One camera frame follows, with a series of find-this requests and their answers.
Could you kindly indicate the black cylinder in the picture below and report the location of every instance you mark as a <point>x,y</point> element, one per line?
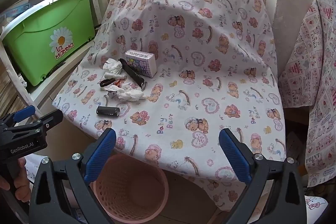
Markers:
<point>108,111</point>

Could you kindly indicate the white cartoon cat print item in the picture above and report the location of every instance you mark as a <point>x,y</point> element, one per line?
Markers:
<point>316,207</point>

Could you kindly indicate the stack of books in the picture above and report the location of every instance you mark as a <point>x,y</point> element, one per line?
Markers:
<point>15,10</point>

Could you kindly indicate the pink patterned cloth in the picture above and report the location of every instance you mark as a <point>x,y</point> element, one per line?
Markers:
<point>315,69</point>

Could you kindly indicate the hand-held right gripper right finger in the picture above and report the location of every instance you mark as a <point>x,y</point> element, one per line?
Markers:
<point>233,153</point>

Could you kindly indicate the person's left hand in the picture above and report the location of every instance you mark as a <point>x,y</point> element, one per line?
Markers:
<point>22,176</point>

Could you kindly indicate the black plastic spoon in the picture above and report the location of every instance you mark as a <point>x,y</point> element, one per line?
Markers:
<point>131,72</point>

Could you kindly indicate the bear print cloth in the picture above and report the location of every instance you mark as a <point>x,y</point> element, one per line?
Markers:
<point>197,56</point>

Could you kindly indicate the small rolled white paper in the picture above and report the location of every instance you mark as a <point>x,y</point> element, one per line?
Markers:
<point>111,75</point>

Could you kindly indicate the green plastic storage box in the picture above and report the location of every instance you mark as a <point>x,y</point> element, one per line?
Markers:
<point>39,29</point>

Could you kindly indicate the pink mesh waste basket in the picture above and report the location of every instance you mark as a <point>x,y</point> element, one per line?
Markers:
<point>131,187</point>

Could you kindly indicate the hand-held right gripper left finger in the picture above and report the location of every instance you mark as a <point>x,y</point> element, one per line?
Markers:
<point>101,155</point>

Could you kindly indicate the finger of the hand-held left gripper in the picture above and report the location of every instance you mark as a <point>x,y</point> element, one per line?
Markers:
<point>25,111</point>
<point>53,116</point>

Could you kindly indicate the purple printed tissue pack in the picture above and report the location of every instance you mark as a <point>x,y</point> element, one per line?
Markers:
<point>141,62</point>

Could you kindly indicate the white tissue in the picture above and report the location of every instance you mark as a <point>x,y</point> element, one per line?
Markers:
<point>111,65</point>
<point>128,94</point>

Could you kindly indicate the small black scrap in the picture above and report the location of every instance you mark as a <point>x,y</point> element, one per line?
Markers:
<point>106,82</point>

